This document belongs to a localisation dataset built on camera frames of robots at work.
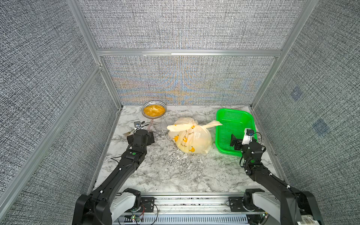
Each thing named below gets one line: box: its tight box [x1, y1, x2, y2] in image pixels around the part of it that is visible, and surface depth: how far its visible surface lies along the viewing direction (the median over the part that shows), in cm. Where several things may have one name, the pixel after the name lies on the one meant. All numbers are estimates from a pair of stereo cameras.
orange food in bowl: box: [143, 104, 166, 117], surface depth 112 cm
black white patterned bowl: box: [141, 100, 167, 120], surface depth 112 cm
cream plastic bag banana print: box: [166, 117, 223, 154], surface depth 86 cm
